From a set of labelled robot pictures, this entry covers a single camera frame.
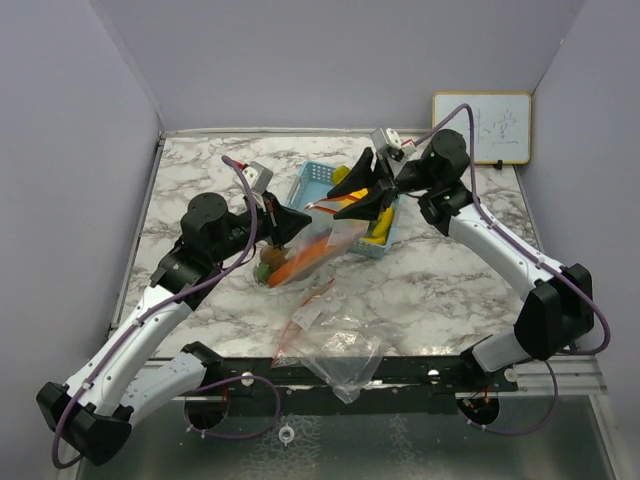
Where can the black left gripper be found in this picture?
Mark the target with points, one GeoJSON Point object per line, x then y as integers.
{"type": "Point", "coordinates": [281, 222]}

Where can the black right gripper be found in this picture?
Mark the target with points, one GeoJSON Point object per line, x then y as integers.
{"type": "Point", "coordinates": [380, 196]}

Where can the brown kiwi fruit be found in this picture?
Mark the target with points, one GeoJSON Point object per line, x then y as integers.
{"type": "Point", "coordinates": [273, 257]}

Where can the clear zip bag orange zipper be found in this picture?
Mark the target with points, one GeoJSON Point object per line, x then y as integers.
{"type": "Point", "coordinates": [342, 234]}

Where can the orange papaya slice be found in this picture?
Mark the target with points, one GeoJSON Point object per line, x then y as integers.
{"type": "Point", "coordinates": [305, 260]}

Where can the yellow banana bunch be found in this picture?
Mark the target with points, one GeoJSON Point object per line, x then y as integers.
{"type": "Point", "coordinates": [380, 222]}

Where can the clear zip bag red zipper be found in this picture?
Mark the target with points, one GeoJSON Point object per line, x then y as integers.
{"type": "Point", "coordinates": [325, 336]}

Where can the green leaf vegetable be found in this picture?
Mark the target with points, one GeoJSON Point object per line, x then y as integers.
{"type": "Point", "coordinates": [262, 273]}

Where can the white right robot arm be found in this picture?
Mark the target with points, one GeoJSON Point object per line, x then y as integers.
{"type": "Point", "coordinates": [556, 309]}

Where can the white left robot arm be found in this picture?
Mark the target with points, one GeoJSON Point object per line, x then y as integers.
{"type": "Point", "coordinates": [94, 410]}

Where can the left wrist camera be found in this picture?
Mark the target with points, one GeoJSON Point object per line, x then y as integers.
{"type": "Point", "coordinates": [258, 176]}

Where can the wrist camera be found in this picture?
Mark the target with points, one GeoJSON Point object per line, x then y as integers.
{"type": "Point", "coordinates": [390, 141]}
{"type": "Point", "coordinates": [258, 176]}

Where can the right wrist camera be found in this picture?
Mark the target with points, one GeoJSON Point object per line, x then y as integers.
{"type": "Point", "coordinates": [390, 141]}

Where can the small whiteboard wooden frame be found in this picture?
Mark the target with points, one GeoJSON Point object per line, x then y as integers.
{"type": "Point", "coordinates": [502, 123]}

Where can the aluminium front frame rail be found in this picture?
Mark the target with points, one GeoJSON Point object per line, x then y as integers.
{"type": "Point", "coordinates": [398, 378]}

